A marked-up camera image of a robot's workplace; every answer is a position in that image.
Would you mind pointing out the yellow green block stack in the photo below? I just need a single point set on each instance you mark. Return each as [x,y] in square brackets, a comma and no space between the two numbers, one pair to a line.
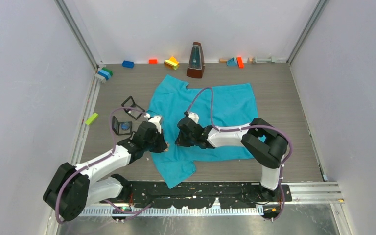
[172,63]

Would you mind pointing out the small red block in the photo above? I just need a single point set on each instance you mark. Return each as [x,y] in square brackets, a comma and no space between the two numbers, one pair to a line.
[152,61]

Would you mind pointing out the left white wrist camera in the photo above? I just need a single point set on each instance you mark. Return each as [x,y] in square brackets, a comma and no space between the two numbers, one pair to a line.
[155,119]

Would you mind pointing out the orange copper brooch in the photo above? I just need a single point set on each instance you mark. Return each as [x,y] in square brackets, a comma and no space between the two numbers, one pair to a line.
[167,146]

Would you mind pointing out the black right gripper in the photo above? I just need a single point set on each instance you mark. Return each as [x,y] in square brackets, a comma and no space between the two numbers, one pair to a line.
[180,141]

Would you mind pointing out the blue green white block stack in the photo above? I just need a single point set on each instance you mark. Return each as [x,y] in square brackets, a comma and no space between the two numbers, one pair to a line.
[103,74]

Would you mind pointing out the brown wooden metronome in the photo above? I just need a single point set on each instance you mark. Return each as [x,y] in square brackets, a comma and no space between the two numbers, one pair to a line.
[196,64]

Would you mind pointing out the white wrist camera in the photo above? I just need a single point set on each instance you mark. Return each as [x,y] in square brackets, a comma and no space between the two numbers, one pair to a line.
[192,116]
[155,119]

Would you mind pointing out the blue toy brick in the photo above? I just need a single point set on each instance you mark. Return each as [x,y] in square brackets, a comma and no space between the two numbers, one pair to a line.
[128,64]

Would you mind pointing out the turquoise t-shirt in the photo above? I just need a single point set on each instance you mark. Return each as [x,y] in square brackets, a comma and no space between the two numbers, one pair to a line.
[225,106]

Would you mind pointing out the blue triangular block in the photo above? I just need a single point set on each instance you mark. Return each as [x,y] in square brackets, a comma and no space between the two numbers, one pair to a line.
[231,62]

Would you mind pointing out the open black empty box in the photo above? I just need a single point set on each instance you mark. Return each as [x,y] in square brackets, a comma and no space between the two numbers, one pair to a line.
[132,109]

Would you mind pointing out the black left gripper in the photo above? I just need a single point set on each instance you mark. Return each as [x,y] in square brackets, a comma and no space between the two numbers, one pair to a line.
[162,145]

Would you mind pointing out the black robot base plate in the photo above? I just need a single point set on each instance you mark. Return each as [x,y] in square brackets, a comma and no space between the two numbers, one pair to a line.
[203,195]

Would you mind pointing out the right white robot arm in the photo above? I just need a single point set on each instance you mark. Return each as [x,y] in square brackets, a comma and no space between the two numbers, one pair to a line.
[267,144]

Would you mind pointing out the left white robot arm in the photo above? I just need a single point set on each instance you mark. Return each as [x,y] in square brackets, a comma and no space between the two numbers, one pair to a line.
[74,187]

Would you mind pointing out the grey metal clamp piece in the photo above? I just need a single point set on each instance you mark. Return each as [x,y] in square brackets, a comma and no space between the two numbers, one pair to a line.
[271,59]

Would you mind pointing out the lime green block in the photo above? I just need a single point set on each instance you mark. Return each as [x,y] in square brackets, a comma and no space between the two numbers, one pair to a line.
[91,119]

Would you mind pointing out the orange red upright block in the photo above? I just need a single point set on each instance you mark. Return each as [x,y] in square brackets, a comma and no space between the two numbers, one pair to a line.
[240,63]

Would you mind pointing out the open black box blue brooch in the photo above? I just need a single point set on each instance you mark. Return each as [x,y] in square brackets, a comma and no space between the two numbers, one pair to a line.
[121,128]

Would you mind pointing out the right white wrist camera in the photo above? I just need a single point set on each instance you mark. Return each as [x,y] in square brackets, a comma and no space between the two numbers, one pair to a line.
[192,116]

